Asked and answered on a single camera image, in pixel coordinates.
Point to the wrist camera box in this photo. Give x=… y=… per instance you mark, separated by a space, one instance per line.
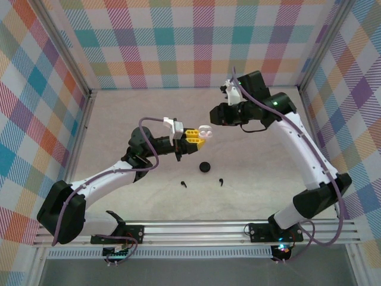
x=177 y=129
x=232 y=92

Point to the aluminium side rail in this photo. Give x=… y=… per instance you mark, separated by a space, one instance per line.
x=84 y=119
x=311 y=119

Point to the black round earbud charging case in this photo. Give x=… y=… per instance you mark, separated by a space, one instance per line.
x=204 y=167

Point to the aluminium frame leg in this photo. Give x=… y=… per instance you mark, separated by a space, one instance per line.
x=357 y=268
x=37 y=268

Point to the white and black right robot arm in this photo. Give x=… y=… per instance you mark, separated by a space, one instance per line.
x=303 y=155

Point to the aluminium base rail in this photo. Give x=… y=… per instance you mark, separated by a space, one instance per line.
x=193 y=232

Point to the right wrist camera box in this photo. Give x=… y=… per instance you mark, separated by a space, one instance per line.
x=232 y=92

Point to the aluminium corner post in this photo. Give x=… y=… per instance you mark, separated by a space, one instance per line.
x=65 y=44
x=323 y=44

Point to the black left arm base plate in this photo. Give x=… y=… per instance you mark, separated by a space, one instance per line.
x=134 y=233

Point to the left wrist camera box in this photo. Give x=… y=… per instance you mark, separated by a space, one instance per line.
x=177 y=129

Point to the white earbud charging case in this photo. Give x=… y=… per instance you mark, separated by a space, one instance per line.
x=206 y=132

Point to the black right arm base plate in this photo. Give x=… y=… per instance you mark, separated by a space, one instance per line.
x=262 y=232

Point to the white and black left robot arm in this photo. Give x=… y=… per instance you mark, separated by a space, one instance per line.
x=101 y=181

